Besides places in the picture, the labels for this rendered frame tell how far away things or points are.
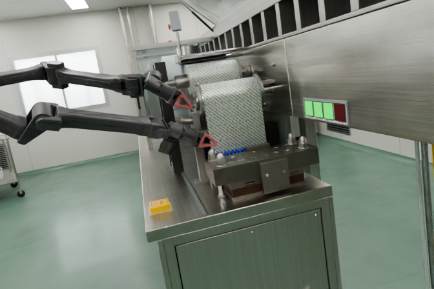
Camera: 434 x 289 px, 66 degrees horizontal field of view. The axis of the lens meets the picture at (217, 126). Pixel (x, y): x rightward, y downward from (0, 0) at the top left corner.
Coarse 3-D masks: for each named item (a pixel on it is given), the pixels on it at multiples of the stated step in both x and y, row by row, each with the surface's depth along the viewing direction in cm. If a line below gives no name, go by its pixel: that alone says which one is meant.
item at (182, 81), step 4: (176, 76) 157; (180, 76) 157; (184, 76) 157; (176, 80) 155; (180, 80) 156; (184, 80) 156; (188, 80) 157; (176, 84) 156; (180, 84) 156; (184, 84) 157; (188, 84) 157; (180, 88) 159
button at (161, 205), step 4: (160, 200) 124; (164, 200) 123; (168, 200) 123; (152, 204) 121; (156, 204) 120; (160, 204) 119; (164, 204) 119; (168, 204) 119; (152, 208) 118; (156, 208) 118; (160, 208) 118; (164, 208) 119; (168, 208) 119; (152, 212) 118; (156, 212) 118
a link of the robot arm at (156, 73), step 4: (152, 72) 134; (156, 72) 135; (128, 76) 126; (132, 76) 126; (136, 76) 126; (140, 76) 126; (144, 76) 133; (156, 76) 132; (160, 76) 135; (140, 80) 127; (144, 80) 133; (160, 80) 133; (140, 84) 127; (144, 88) 133; (144, 92) 132; (132, 96) 129; (136, 96) 129; (140, 96) 130
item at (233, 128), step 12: (240, 108) 135; (252, 108) 136; (216, 120) 133; (228, 120) 134; (240, 120) 135; (252, 120) 136; (216, 132) 134; (228, 132) 135; (240, 132) 136; (252, 132) 137; (264, 132) 138; (228, 144) 135; (240, 144) 137; (252, 144) 138
